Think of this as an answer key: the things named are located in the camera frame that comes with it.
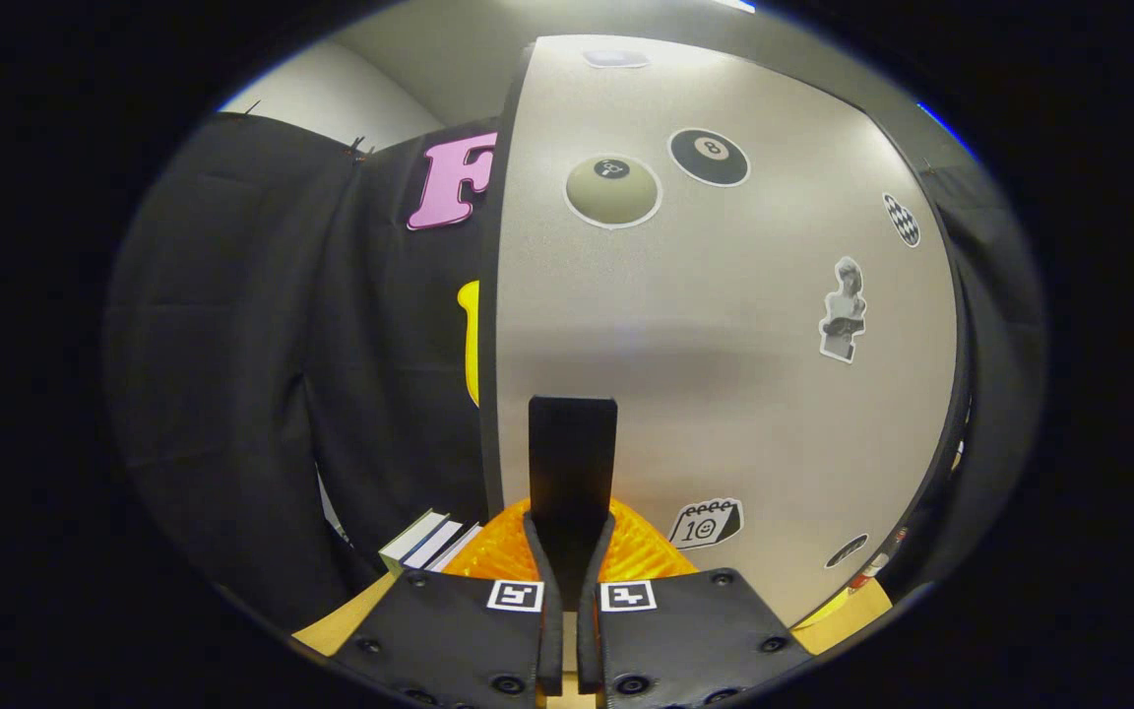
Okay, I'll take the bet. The grey shoe cabinet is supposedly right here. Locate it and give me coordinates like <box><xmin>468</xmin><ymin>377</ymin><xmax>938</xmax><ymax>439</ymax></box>
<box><xmin>476</xmin><ymin>37</ymin><xmax>974</xmax><ymax>602</ymax></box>

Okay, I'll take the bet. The black door handle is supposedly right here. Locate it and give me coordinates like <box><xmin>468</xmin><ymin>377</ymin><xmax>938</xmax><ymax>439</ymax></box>
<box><xmin>528</xmin><ymin>396</ymin><xmax>619</xmax><ymax>592</ymax></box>

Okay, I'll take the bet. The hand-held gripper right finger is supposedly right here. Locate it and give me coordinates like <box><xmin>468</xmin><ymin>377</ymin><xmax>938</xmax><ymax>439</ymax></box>
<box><xmin>577</xmin><ymin>497</ymin><xmax>814</xmax><ymax>709</ymax></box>

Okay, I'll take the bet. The book with dark blue spine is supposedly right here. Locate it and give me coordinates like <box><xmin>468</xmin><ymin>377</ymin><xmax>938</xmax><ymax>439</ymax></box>
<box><xmin>400</xmin><ymin>519</ymin><xmax>470</xmax><ymax>573</ymax></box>

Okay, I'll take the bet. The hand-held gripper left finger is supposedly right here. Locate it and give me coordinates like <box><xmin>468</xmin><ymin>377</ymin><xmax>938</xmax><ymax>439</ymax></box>
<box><xmin>329</xmin><ymin>497</ymin><xmax>565</xmax><ymax>709</ymax></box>

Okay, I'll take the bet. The black backdrop cloth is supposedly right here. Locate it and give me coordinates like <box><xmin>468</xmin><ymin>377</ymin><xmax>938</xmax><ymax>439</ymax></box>
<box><xmin>104</xmin><ymin>110</ymin><xmax>1050</xmax><ymax>631</ymax></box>

